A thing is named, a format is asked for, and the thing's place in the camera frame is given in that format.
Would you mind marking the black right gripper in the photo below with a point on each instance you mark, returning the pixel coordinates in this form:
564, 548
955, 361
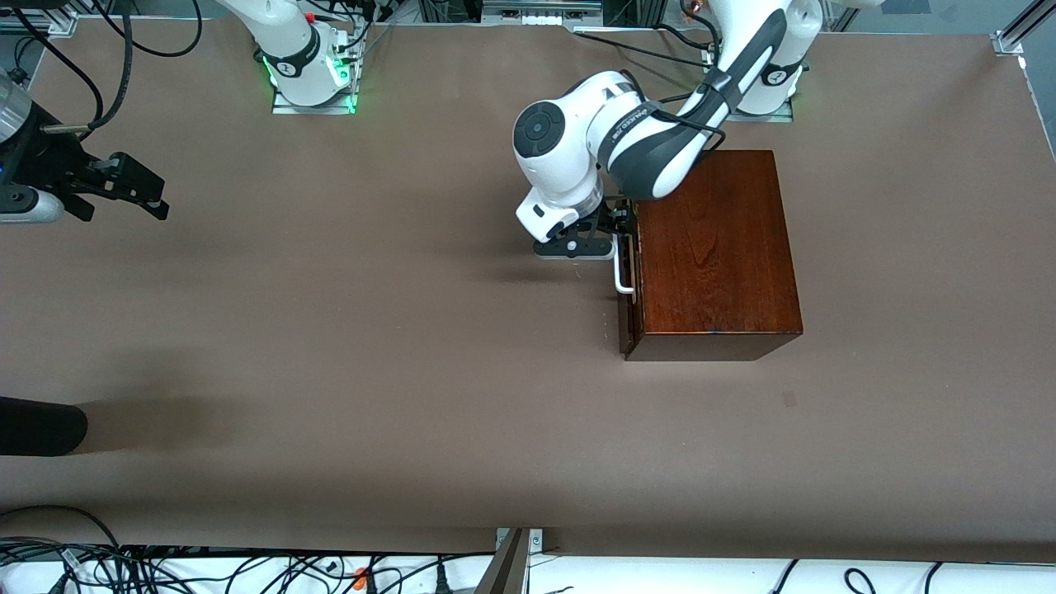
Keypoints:
43, 162

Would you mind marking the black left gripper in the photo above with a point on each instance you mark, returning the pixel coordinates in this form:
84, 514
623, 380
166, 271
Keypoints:
615, 218

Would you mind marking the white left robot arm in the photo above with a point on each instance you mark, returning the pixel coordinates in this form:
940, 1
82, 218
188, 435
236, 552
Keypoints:
561, 165

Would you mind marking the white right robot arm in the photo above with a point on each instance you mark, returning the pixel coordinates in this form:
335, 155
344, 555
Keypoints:
289, 49

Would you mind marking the dark brown wooden cabinet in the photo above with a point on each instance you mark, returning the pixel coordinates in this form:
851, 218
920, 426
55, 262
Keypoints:
718, 247

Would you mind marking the white power strip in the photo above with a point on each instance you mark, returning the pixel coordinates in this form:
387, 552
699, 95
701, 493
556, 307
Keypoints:
540, 15

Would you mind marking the black cylindrical object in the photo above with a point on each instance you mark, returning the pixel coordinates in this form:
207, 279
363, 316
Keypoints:
41, 426

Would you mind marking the black power plug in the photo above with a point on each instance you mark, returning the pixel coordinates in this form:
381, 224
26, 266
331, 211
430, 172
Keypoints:
440, 579

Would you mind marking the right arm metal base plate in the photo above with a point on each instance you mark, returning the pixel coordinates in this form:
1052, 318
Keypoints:
285, 108

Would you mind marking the aluminium frame profile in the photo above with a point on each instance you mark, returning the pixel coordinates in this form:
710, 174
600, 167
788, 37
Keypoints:
41, 21
1019, 29

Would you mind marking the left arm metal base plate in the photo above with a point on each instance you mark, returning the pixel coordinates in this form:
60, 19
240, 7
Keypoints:
767, 118

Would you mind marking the aluminium frame post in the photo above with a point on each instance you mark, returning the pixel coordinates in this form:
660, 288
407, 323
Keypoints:
511, 561

